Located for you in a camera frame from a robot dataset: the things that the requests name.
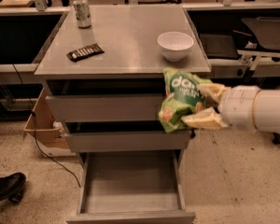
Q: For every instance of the black shoe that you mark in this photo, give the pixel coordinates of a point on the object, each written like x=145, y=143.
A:
x=11, y=187

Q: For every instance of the green rice chip bag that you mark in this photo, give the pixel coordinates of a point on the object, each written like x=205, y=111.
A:
x=182, y=98

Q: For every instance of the grey top drawer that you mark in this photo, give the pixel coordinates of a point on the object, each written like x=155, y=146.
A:
x=73, y=100

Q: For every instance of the white bowl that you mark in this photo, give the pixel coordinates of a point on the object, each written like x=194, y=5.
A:
x=175, y=46

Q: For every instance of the silver soda can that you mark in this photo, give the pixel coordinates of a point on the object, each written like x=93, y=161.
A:
x=83, y=15

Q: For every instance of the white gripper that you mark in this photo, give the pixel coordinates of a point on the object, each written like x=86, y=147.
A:
x=238, y=106

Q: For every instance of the grey middle drawer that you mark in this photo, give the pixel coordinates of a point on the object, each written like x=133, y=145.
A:
x=123, y=136

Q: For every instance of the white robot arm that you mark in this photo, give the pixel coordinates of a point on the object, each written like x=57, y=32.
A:
x=266, y=111

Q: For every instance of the grey bottom drawer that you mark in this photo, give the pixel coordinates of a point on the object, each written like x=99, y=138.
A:
x=141, y=187

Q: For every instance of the grey drawer cabinet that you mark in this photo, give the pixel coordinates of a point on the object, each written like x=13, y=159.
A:
x=128, y=36

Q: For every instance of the dark snack bar wrapper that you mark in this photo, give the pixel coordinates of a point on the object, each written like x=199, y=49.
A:
x=84, y=53

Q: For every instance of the grey drawer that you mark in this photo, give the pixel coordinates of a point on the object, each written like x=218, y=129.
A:
x=123, y=136
x=73, y=100
x=141, y=187

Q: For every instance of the cardboard box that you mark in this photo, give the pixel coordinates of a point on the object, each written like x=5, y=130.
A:
x=40, y=125

